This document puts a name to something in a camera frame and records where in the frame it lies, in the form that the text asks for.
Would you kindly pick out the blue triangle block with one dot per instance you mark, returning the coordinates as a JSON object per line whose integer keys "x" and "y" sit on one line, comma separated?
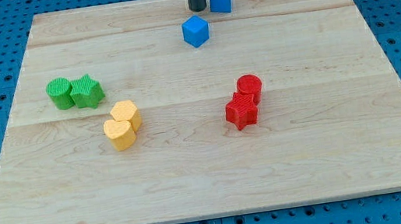
{"x": 223, "y": 6}

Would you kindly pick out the red star block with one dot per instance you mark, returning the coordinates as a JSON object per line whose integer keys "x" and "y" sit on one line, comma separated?
{"x": 242, "y": 110}

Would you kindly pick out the red cylinder block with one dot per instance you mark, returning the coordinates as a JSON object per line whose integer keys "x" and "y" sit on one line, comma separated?
{"x": 250, "y": 84}

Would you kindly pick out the yellow hexagon block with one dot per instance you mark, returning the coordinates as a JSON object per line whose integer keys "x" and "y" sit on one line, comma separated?
{"x": 127, "y": 111}

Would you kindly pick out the yellow heart block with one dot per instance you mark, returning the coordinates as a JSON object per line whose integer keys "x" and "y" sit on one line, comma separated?
{"x": 120, "y": 133}

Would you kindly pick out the blue cube block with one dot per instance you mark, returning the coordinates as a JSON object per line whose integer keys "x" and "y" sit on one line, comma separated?
{"x": 195, "y": 31}

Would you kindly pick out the green star block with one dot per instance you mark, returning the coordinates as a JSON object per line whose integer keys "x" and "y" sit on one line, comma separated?
{"x": 86, "y": 92}

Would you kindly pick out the light wooden board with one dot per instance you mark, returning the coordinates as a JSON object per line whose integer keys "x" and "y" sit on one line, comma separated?
{"x": 329, "y": 125}

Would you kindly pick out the green cylinder block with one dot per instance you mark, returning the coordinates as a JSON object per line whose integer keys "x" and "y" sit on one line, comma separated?
{"x": 59, "y": 91}

